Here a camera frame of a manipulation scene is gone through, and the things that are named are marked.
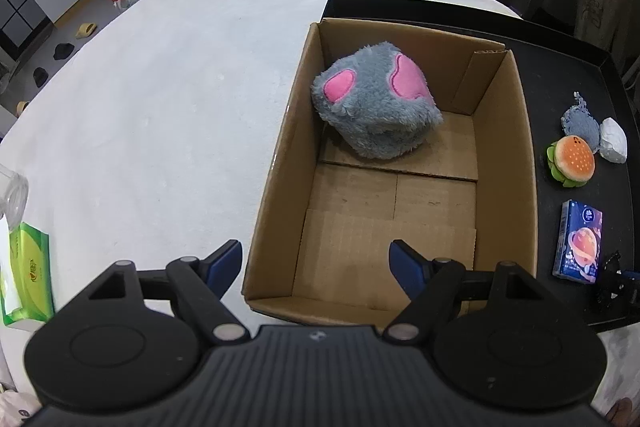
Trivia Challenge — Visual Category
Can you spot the blue planet tissue pack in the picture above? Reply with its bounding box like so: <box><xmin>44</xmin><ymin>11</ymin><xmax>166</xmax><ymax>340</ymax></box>
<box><xmin>552</xmin><ymin>199</ymin><xmax>603</xmax><ymax>284</ymax></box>

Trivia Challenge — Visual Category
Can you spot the brown cardboard box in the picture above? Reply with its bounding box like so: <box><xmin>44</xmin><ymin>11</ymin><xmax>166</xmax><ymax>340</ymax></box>
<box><xmin>242</xmin><ymin>18</ymin><xmax>538</xmax><ymax>327</ymax></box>

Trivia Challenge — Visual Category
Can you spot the burger plush toy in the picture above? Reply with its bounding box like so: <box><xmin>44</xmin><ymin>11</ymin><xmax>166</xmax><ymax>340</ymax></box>
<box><xmin>546</xmin><ymin>135</ymin><xmax>596</xmax><ymax>188</ymax></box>

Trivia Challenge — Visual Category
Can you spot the grey knitted pouch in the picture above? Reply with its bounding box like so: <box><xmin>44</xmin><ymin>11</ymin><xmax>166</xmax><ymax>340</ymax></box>
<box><xmin>561</xmin><ymin>91</ymin><xmax>600</xmax><ymax>153</ymax></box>

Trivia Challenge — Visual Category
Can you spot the white soft ball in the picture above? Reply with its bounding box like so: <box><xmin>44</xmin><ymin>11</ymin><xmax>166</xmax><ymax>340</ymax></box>
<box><xmin>599</xmin><ymin>117</ymin><xmax>628</xmax><ymax>165</ymax></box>

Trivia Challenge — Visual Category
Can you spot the green tissue pack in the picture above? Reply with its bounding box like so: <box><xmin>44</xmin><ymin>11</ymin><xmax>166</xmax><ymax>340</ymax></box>
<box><xmin>1</xmin><ymin>219</ymin><xmax>55</xmax><ymax>333</ymax></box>

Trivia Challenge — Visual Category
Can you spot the grey pink plush toy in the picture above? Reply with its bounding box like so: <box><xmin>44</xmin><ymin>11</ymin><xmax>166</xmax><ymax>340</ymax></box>
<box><xmin>310</xmin><ymin>41</ymin><xmax>444</xmax><ymax>160</ymax></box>

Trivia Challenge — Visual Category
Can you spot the clear plastic bottle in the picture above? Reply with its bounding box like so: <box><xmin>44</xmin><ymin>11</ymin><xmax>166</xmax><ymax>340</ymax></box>
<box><xmin>0</xmin><ymin>165</ymin><xmax>28</xmax><ymax>231</ymax></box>

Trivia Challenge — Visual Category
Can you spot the black tray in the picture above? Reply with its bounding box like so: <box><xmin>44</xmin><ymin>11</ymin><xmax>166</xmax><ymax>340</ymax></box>
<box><xmin>323</xmin><ymin>0</ymin><xmax>639</xmax><ymax>333</ymax></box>

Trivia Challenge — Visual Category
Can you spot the yellow slipper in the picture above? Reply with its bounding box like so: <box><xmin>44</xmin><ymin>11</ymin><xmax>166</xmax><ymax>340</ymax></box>
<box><xmin>75</xmin><ymin>23</ymin><xmax>98</xmax><ymax>40</ymax></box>

